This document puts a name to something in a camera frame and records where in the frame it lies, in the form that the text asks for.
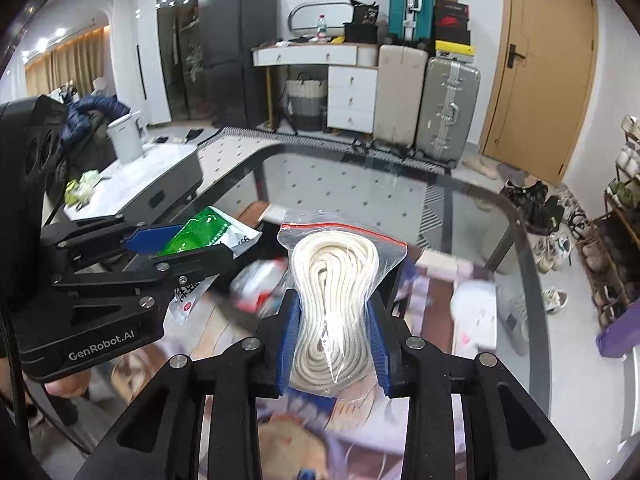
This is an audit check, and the black shoe boxes stack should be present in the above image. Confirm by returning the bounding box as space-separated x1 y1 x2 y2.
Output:
433 0 475 64

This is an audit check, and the white drawer desk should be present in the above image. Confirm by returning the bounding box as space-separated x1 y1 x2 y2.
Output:
253 42 378 134

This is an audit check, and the woven laundry basket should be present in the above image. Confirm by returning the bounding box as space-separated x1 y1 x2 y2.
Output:
285 74 328 131

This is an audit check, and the plastic water bottle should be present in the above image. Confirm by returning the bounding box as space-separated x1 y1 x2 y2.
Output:
316 14 328 42

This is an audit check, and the teal suitcase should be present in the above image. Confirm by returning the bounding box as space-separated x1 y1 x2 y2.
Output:
387 0 435 44

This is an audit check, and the wooden door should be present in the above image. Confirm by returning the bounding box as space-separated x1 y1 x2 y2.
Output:
482 0 598 184

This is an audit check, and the person's hand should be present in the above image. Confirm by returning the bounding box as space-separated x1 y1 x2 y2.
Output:
44 370 91 399

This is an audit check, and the red white small packet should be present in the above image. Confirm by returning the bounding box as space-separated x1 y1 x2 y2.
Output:
229 258 288 318

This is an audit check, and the grey marble side table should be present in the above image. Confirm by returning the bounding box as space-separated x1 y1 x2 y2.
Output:
64 143 203 224

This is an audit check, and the black handbag on desk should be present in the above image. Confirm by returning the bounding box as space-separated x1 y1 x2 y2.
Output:
344 0 380 44

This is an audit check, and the wooden shoe rack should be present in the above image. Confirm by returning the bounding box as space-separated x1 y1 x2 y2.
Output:
579 115 639 328

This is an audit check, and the black refrigerator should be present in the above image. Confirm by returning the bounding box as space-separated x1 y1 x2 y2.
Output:
198 0 277 128

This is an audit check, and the bagged white rope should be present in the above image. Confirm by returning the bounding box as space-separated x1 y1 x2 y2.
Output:
275 220 409 400

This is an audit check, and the white electric kettle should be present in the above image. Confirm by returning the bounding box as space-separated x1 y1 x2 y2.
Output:
106 110 143 165

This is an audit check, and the beige suitcase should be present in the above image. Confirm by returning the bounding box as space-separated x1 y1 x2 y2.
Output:
373 44 428 148

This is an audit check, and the blue puffer jacket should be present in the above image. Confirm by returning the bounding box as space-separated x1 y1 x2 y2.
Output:
46 95 132 196

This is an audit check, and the silver aluminium suitcase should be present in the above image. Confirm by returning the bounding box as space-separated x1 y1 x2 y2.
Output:
414 56 480 168

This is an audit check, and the purple bag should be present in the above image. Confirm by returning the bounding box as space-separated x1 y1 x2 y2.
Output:
596 301 640 359

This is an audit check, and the green plastic packet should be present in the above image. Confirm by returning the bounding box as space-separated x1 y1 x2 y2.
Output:
157 206 262 325

